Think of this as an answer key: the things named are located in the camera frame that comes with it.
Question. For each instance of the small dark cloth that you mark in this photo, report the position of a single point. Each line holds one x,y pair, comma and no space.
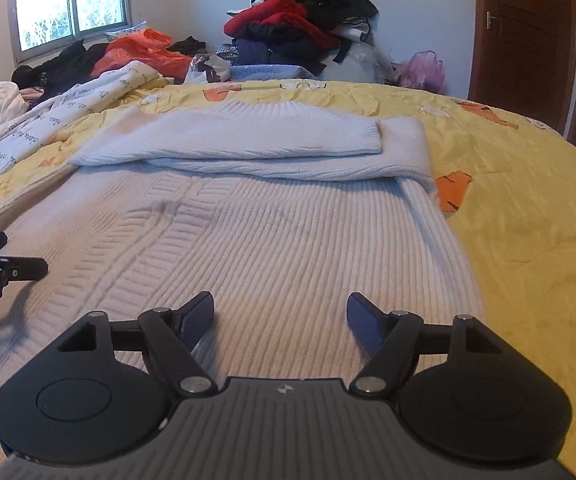
187,46

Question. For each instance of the brown wooden door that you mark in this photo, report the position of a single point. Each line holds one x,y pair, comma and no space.
527,35

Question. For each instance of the black garment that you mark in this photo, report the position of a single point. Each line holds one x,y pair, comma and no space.
58,67

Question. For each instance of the yellow printed quilt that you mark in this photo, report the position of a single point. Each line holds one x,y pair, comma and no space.
517,185

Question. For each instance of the patterned pillow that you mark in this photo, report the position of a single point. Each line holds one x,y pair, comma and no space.
128,30

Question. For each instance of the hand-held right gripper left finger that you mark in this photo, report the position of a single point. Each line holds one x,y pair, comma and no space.
195,317

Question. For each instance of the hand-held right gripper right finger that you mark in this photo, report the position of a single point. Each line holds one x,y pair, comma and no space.
365,320

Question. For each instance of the white plastic bag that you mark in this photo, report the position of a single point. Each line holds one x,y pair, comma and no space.
205,67

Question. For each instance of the white knit sweater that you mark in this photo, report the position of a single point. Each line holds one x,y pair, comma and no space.
268,240

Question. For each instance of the orange plastic bag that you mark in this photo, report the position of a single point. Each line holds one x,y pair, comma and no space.
138,55

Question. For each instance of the pink plastic bag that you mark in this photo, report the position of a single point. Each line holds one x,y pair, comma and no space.
422,71

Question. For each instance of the window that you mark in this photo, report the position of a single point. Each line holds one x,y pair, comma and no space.
75,2

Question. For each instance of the white lettered blanket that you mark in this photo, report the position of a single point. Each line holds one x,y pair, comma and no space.
23,132

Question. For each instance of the clear plastic bag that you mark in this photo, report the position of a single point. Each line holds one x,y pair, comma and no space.
362,62

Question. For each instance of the pile of clothes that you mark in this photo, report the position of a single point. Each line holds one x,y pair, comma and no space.
293,20

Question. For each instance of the pale blue cloth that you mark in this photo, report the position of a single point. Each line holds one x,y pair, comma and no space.
268,72

